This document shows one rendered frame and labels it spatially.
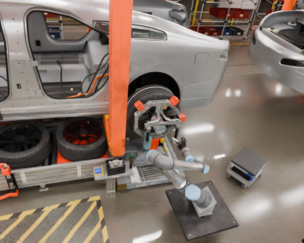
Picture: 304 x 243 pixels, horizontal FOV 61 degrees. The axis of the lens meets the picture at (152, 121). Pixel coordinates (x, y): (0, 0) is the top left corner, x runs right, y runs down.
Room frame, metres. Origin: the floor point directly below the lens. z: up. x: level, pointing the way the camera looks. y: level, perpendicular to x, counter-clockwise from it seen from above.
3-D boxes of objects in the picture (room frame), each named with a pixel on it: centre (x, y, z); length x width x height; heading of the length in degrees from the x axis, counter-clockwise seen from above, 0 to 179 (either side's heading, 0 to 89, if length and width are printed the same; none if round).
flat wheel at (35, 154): (2.16, 1.54, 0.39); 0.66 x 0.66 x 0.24
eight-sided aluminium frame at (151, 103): (2.41, -0.05, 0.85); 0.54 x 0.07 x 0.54; 111
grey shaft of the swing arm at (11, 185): (1.70, 1.45, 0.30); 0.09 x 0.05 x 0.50; 111
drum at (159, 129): (2.34, -0.08, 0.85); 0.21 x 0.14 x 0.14; 21
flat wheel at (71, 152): (2.42, 0.85, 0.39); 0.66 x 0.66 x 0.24
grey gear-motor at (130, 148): (2.46, 0.28, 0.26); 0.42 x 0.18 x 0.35; 21
